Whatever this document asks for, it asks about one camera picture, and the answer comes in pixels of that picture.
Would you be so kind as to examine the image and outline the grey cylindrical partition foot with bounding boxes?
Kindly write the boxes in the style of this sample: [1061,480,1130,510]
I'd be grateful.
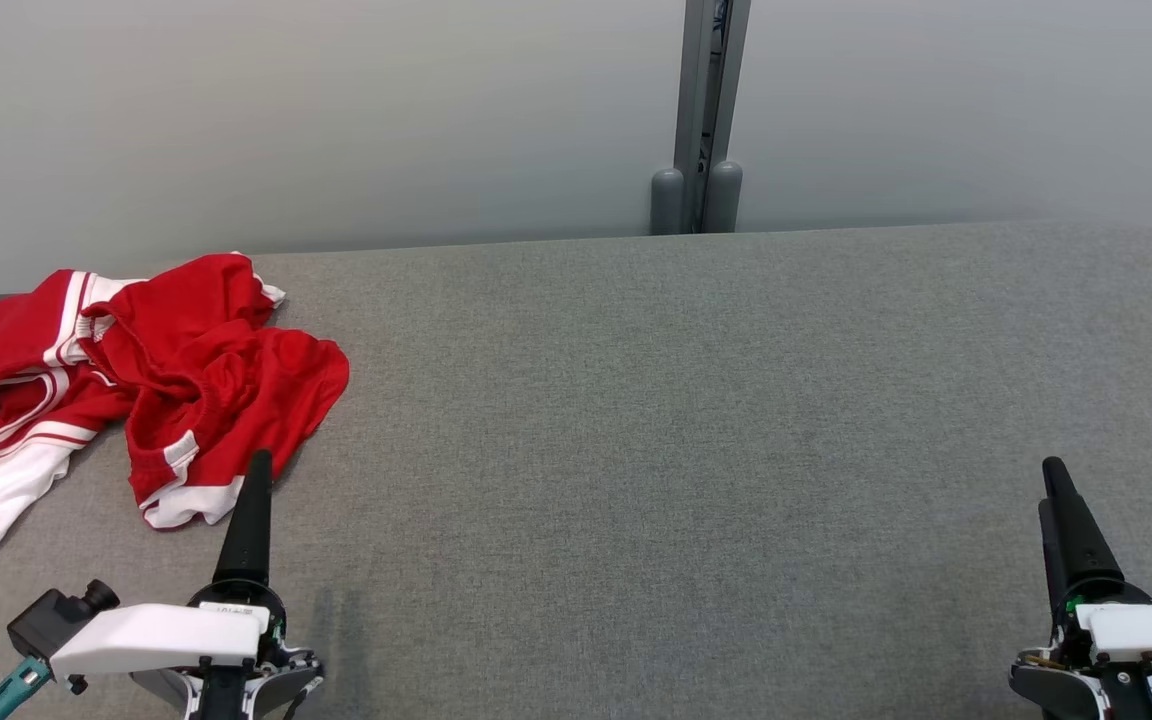
[703,160,744,234]
[650,168,686,237]

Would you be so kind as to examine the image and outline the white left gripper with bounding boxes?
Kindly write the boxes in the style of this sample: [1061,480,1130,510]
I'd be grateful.
[49,452,287,681]

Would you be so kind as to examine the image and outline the red shorts with white stripe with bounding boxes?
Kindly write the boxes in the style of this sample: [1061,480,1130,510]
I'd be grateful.
[81,253,351,531]

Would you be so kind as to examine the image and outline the grey metal partition post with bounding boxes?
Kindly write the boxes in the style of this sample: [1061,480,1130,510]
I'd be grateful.
[673,0,753,235]

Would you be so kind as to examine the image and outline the red white basketball jersey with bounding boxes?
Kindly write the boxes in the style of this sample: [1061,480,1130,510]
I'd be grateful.
[0,268,149,582]

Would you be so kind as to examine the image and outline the black cable with teal plug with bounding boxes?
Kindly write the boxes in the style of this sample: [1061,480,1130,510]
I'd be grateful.
[0,655,53,720]

